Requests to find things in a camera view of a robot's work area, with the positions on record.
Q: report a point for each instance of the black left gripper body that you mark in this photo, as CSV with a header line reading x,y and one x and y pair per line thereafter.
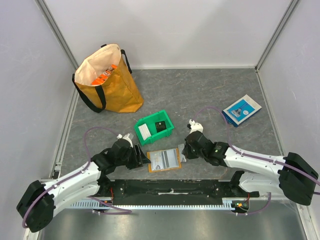
x,y
129,160

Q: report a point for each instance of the white slotted cable duct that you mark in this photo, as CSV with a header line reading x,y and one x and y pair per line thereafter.
x,y
90,204

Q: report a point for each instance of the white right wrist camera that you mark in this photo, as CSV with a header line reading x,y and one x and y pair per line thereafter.
x,y
194,126

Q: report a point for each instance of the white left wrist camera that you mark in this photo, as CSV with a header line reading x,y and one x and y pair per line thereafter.
x,y
128,137

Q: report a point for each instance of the blue white box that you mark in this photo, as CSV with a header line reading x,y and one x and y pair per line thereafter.
x,y
241,110

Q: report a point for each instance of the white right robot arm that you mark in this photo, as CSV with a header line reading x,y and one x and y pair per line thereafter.
x,y
288,175

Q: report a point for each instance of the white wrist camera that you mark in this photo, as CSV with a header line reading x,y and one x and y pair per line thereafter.
x,y
194,126
128,137

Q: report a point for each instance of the white credit card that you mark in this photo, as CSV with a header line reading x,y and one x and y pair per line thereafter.
x,y
170,158
182,157
156,161

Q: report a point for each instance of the green plastic bin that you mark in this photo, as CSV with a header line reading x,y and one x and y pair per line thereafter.
x,y
150,121

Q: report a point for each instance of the small black device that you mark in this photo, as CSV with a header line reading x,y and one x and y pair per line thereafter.
x,y
160,126

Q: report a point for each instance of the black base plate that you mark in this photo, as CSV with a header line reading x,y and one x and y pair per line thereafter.
x,y
211,187

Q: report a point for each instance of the white card stack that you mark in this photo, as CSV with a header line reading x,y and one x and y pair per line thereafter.
x,y
144,131

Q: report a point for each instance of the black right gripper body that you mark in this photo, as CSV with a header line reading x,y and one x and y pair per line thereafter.
x,y
189,146

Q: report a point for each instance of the orange leather card holder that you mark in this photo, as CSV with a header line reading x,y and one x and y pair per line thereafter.
x,y
163,169

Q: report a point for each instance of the orange snack packet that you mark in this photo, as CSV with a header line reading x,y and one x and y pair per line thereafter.
x,y
104,76

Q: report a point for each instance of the brown tote bag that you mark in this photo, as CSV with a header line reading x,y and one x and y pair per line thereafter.
x,y
119,93

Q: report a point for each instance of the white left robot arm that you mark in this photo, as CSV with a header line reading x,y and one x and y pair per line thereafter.
x,y
41,202

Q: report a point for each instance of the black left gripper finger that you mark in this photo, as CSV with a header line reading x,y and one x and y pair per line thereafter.
x,y
137,156
143,159

